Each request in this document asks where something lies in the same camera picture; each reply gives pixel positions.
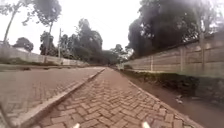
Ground trees behind concrete wall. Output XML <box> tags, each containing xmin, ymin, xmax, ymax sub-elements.
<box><xmin>125</xmin><ymin>0</ymin><xmax>224</xmax><ymax>60</ymax></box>

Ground red brick path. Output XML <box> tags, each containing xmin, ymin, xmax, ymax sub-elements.
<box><xmin>30</xmin><ymin>67</ymin><xmax>205</xmax><ymax>128</ymax></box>

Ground row of tall trees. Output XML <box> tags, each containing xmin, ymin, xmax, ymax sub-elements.
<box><xmin>0</xmin><ymin>0</ymin><xmax>128</xmax><ymax>66</ymax></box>

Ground pole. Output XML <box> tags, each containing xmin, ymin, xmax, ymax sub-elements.
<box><xmin>57</xmin><ymin>27</ymin><xmax>63</xmax><ymax>60</ymax></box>

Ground grey concrete slab wall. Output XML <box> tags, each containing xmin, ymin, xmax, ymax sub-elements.
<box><xmin>116</xmin><ymin>31</ymin><xmax>224</xmax><ymax>80</ymax></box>

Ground pale boundary wall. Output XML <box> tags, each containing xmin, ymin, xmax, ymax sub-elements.
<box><xmin>0</xmin><ymin>44</ymin><xmax>90</xmax><ymax>68</ymax></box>

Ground low green hedge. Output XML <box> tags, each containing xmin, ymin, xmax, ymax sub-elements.
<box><xmin>128</xmin><ymin>69</ymin><xmax>224</xmax><ymax>106</ymax></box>

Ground brick paved road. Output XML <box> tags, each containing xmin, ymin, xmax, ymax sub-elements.
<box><xmin>0</xmin><ymin>66</ymin><xmax>105</xmax><ymax>125</ymax></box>

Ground grey stone kerb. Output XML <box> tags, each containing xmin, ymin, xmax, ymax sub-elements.
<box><xmin>12</xmin><ymin>67</ymin><xmax>106</xmax><ymax>128</ymax></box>

